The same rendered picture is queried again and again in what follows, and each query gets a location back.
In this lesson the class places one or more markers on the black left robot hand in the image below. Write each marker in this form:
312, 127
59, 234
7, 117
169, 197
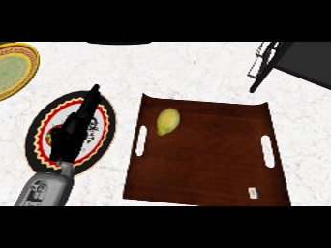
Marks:
72, 129

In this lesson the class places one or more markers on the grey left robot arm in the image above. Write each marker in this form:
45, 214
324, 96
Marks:
47, 189

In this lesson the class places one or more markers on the yellow-green bell pepper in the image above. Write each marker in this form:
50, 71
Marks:
168, 121

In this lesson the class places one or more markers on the dark brown wooden tray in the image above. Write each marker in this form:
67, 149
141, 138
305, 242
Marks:
206, 155

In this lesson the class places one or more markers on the black tiered shelf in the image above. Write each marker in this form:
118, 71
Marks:
306, 64

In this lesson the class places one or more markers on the black red patterned round plate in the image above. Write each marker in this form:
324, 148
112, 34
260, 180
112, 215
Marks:
101, 129

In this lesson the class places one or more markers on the yellow green patterned round plate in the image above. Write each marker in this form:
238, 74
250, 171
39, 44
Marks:
4, 72

